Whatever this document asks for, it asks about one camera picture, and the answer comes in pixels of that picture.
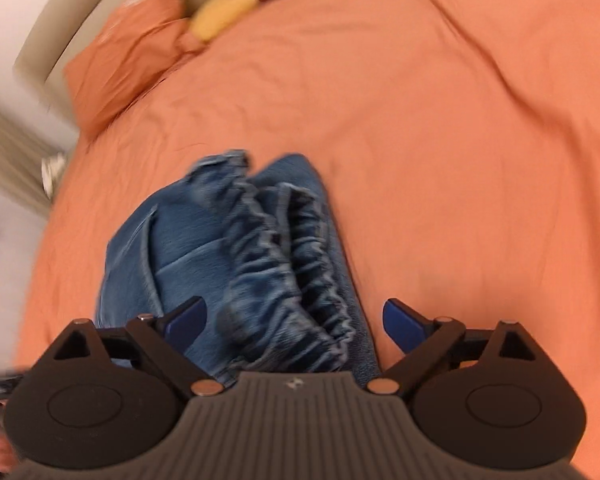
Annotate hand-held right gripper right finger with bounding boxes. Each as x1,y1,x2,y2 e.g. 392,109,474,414
365,298,538,395

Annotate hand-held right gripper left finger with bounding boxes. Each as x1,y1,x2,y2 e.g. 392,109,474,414
54,296,227,397

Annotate blue denim pants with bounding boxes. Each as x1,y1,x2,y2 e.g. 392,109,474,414
94,149,384,389

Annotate orange bed sheet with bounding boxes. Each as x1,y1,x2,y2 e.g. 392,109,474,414
12,0,600,461

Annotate small white object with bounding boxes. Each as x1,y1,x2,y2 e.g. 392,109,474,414
41,152,67,196

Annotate beige curtain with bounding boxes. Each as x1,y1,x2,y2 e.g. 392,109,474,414
0,92,68,217

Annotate orange pillow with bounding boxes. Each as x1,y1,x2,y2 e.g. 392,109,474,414
62,0,208,137

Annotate yellow pillow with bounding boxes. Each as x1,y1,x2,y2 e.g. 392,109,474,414
189,0,261,42

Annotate beige padded headboard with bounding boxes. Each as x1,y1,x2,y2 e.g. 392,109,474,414
12,0,241,128

